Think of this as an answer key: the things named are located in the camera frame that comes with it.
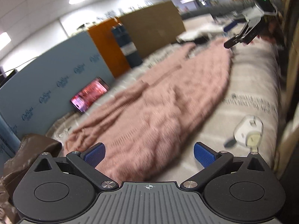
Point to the brown plastic bag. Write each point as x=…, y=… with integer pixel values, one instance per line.
x=28, y=158

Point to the pink knitted blanket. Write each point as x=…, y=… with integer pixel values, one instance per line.
x=168, y=102

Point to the phone with lit screen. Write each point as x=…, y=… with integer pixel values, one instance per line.
x=90, y=95

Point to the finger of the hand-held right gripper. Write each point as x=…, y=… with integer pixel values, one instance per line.
x=232, y=41

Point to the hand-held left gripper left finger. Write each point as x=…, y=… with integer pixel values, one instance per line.
x=95, y=154

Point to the white cloth pile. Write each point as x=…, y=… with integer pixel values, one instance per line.
x=201, y=30

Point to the orange board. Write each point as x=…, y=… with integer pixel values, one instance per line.
x=106, y=46

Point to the printed grey bed cover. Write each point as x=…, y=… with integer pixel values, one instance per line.
x=252, y=81

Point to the brown cardboard board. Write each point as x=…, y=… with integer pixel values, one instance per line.
x=151, y=25

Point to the rectangular ceiling light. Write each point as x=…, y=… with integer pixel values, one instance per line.
x=4, y=40

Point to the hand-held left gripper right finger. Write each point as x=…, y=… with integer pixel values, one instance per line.
x=203, y=155

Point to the white plastic device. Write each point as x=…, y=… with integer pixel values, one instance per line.
x=248, y=132

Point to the blue-grey printed foam board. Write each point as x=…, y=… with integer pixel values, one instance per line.
x=46, y=79

